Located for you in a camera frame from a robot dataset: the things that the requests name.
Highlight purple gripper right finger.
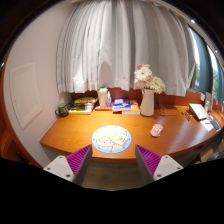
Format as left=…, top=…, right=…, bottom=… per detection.
left=135, top=145, right=182, bottom=184

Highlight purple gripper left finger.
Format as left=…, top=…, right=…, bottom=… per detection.
left=44, top=145, right=92, bottom=186

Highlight pink computer mouse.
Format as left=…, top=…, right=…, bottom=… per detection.
left=150, top=124, right=163, bottom=137

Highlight round cartoon mouse pad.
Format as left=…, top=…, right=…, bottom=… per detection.
left=92, top=125, right=131, bottom=154

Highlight dark green mug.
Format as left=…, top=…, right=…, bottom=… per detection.
left=55, top=103, right=69, bottom=117

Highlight white ceramic vase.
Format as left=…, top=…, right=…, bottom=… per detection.
left=140, top=89, right=154, bottom=116

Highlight yellow book under blue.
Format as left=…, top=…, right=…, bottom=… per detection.
left=123, top=103, right=140, bottom=115

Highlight stack of yellow books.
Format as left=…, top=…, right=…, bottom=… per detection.
left=69, top=97, right=97, bottom=114

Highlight red flat book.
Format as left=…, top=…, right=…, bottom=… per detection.
left=94, top=106, right=112, bottom=111

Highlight white notepad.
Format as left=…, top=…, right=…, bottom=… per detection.
left=201, top=119, right=213, bottom=131

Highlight white laptop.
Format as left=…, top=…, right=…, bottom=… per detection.
left=189, top=103, right=208, bottom=120

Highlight clear sanitizer bottle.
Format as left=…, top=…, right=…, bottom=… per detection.
left=106, top=91, right=111, bottom=107

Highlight white tissue canister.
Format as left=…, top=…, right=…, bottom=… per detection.
left=98, top=87, right=108, bottom=106

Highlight white and pink flowers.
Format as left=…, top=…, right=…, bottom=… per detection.
left=134, top=64, right=166, bottom=94

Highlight white curtain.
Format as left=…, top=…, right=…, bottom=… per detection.
left=57, top=0, right=195, bottom=96

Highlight black cable on desk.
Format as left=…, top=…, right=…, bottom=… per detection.
left=155, top=103, right=183, bottom=117

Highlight white wall panel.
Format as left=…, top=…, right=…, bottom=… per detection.
left=10, top=63, right=42, bottom=129

